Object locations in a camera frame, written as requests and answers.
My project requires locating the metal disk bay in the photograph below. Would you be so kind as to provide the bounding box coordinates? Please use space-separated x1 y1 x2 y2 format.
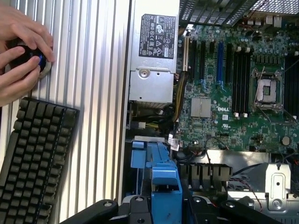
227 162 299 218

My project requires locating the black RAM slot bank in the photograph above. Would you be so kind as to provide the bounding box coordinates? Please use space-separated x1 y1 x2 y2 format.
283 53 299 113
232 46 252 118

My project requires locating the blue expansion slot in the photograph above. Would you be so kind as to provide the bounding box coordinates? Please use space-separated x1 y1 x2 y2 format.
217 41 224 84

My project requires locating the black long expansion slot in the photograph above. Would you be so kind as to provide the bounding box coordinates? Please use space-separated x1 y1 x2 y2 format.
200 41 206 80
192 40 197 80
226 42 233 84

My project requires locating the beige expansion slot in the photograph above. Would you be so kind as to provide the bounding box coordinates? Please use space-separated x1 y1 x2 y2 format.
183 36 190 72

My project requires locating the person's right hand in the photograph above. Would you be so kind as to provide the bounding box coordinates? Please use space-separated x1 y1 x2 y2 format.
0 48 44 107

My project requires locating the person's left hand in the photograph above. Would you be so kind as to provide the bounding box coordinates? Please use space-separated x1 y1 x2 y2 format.
0 5 56 63

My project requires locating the black plastic fan shroud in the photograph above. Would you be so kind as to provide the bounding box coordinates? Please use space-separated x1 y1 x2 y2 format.
177 161 233 192

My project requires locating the green Dell motherboard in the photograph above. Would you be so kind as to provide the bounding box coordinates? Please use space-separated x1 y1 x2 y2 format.
177 9 299 155

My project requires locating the open PC case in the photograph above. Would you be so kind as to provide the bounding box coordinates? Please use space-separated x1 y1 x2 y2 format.
121 0 299 224

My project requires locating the silver chipset heatsink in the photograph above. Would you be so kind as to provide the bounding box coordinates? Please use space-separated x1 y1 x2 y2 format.
191 97 212 118

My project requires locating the black keyboard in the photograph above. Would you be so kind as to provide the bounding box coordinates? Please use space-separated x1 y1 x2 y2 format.
0 97 80 224

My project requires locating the CPU socket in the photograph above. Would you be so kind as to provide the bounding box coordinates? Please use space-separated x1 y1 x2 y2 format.
249 66 285 111

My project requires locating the silver power supply unit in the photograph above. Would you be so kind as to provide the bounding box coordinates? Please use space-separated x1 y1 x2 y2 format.
128 0 180 104

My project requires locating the red and black wire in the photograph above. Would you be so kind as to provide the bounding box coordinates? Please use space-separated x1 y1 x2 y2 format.
230 178 266 209

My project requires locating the thin black wire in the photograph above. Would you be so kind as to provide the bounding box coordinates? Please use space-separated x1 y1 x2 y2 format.
205 137 230 164

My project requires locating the white wire tag label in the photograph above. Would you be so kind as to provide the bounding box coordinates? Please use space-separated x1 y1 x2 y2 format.
166 133 182 150

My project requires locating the yellow and black wire bundle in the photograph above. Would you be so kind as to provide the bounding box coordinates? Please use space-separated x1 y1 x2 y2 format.
172 70 188 123

